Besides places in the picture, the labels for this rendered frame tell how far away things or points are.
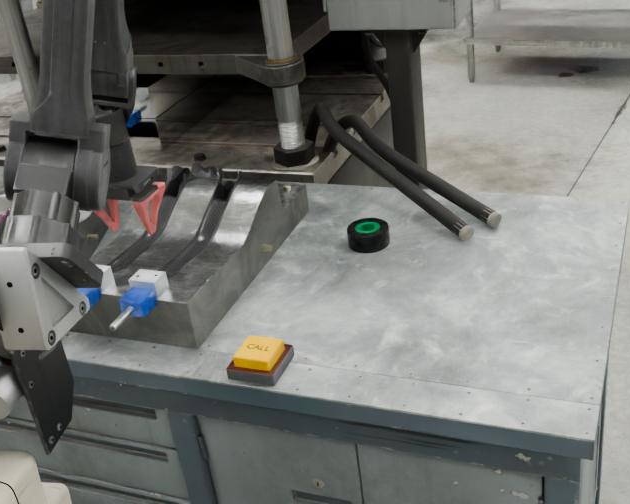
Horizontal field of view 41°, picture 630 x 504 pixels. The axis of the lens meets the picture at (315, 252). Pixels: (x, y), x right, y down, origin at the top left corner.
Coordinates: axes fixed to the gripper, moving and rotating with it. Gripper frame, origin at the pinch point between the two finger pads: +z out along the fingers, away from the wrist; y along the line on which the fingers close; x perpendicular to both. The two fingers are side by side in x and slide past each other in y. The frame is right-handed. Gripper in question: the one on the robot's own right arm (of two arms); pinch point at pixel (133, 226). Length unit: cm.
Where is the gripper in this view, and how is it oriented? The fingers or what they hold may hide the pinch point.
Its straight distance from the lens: 135.0
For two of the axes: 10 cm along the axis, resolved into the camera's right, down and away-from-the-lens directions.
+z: 1.3, 8.6, 5.0
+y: -9.2, -0.8, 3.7
